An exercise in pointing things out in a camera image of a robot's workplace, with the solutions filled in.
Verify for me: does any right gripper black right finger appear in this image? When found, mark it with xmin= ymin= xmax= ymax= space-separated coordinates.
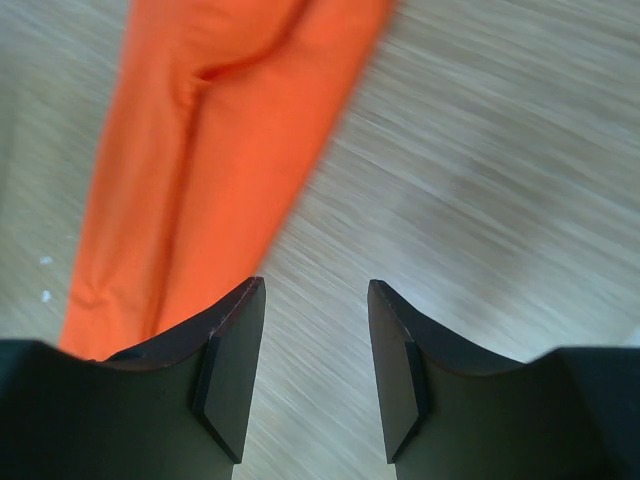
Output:
xmin=367 ymin=280 xmax=639 ymax=479

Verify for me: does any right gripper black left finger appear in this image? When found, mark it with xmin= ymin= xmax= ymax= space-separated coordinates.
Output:
xmin=1 ymin=277 xmax=265 ymax=479

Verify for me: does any orange t shirt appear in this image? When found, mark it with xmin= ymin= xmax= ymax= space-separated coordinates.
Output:
xmin=60 ymin=1 xmax=393 ymax=360

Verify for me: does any white paper scrap left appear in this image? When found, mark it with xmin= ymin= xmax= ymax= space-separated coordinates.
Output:
xmin=39 ymin=256 xmax=53 ymax=303

